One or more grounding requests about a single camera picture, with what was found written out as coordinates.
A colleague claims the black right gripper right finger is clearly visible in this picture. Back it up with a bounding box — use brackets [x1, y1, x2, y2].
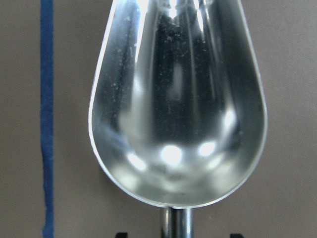
[230, 233, 244, 238]

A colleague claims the metal ice scoop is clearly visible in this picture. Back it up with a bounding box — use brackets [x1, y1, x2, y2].
[88, 0, 267, 238]

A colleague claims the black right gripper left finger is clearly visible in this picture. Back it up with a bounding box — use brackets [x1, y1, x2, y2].
[115, 233, 128, 238]

